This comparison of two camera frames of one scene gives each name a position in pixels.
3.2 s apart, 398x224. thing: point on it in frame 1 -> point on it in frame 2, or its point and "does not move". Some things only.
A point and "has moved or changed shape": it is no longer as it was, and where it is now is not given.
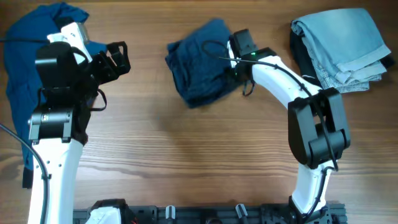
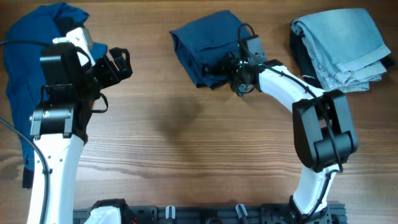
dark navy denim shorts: (201, 64) has moved or changed shape
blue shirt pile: (23, 35) does not move
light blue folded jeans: (346, 47) does not move
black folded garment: (303, 61) does not move
